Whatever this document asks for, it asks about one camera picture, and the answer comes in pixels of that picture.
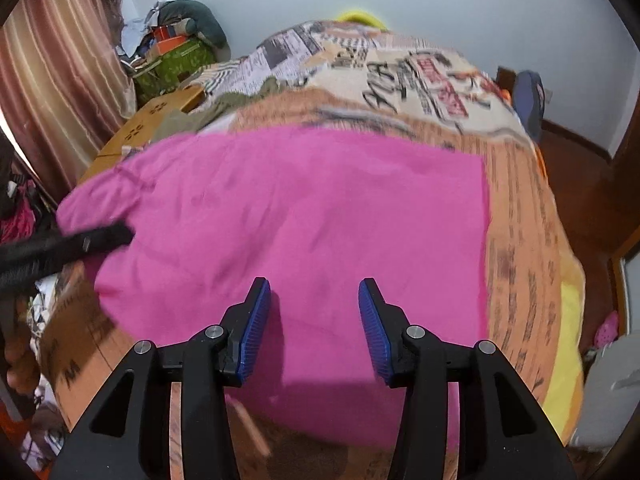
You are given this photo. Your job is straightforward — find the yellow curved headboard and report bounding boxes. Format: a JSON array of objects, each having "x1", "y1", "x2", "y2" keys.
[{"x1": 336, "y1": 10, "x2": 387, "y2": 30}]

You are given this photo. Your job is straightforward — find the striped brown curtain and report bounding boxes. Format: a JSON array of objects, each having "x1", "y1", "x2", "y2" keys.
[{"x1": 1, "y1": 0, "x2": 137, "y2": 200}]

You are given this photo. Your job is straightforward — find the pink pants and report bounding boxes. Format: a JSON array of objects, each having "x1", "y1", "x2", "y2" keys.
[{"x1": 56, "y1": 127, "x2": 489, "y2": 450}]

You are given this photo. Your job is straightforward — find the olive green shorts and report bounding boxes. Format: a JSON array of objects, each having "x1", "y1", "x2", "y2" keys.
[{"x1": 149, "y1": 76, "x2": 293, "y2": 144}]

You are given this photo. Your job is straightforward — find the white plastic object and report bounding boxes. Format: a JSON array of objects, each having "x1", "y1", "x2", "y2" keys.
[{"x1": 570, "y1": 332, "x2": 640, "y2": 451}]

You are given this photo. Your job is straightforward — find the dark blue backpack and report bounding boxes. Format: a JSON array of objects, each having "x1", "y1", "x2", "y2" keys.
[{"x1": 512, "y1": 70, "x2": 546, "y2": 143}]

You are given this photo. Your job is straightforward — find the pink croc shoe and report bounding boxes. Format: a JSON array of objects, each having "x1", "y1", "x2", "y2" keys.
[{"x1": 593, "y1": 311, "x2": 620, "y2": 349}]

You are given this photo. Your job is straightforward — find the newspaper print bed blanket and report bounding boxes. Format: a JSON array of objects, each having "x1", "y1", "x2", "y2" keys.
[{"x1": 40, "y1": 22, "x2": 585, "y2": 479}]

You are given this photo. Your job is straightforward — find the person's left hand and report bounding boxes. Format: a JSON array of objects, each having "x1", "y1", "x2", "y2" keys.
[{"x1": 4, "y1": 297, "x2": 40, "y2": 396}]

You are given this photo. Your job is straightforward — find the green patterned storage box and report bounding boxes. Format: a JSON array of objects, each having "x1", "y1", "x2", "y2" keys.
[{"x1": 132, "y1": 38, "x2": 216, "y2": 106}]

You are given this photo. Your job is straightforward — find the orange box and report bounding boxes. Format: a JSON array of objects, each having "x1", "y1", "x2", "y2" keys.
[{"x1": 149, "y1": 24, "x2": 190, "y2": 58}]

